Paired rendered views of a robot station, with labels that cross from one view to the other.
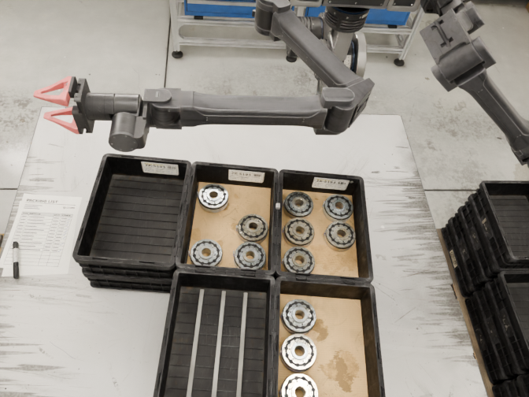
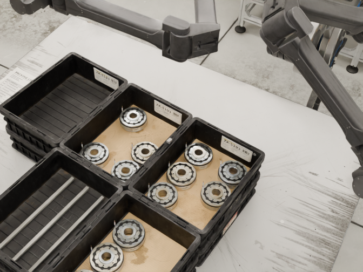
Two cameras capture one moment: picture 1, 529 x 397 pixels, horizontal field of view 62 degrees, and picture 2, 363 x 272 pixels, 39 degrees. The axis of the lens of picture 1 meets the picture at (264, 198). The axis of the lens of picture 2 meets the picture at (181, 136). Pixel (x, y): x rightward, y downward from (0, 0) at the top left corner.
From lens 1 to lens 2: 82 cm
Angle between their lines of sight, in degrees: 24
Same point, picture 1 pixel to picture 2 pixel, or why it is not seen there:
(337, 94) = (175, 22)
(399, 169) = (341, 182)
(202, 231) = (106, 140)
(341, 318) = (165, 257)
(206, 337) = (50, 211)
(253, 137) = (216, 97)
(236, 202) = (149, 131)
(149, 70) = not seen: hidden behind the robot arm
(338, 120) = (173, 46)
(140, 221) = (68, 112)
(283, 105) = (136, 19)
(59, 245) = not seen: hidden behind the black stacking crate
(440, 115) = not seen: outside the picture
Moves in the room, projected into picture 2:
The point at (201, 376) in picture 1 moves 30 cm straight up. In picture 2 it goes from (25, 235) to (5, 179)
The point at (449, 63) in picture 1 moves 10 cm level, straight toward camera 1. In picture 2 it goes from (268, 23) to (230, 34)
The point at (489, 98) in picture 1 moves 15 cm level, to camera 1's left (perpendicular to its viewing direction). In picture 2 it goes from (308, 71) to (255, 43)
